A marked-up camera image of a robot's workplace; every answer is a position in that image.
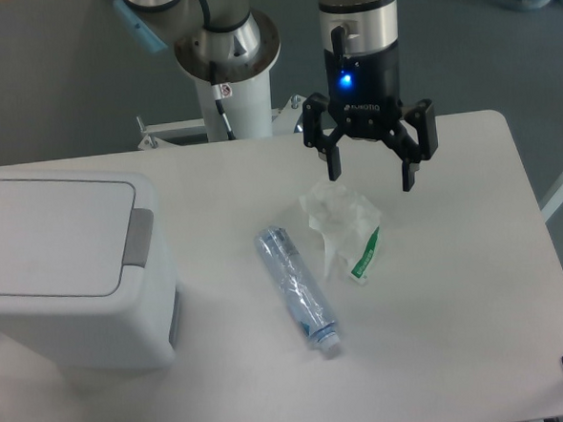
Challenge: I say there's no white trash can body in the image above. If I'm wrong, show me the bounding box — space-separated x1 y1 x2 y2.
0 168 180 369

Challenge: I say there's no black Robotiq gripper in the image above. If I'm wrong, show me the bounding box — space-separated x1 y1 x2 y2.
302 46 438 192

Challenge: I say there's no crumpled white tissue paper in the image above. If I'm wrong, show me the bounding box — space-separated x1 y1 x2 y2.
299 179 382 281

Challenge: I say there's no crushed clear plastic bottle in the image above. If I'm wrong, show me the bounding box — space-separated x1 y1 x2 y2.
254 225 341 358

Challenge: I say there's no white pedestal base frame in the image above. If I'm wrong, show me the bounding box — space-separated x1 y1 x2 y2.
136 95 306 151

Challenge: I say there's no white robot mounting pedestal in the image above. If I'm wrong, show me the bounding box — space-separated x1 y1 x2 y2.
195 72 272 142

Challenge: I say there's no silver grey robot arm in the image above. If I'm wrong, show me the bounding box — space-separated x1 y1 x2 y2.
112 0 438 191

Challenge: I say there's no green white sachet wrapper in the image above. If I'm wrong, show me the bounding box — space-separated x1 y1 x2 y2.
346 227 382 285

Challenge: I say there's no white trash can lid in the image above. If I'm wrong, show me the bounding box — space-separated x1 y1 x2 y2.
0 178 154 298

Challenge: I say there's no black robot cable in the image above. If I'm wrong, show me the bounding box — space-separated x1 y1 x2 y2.
193 0 238 143

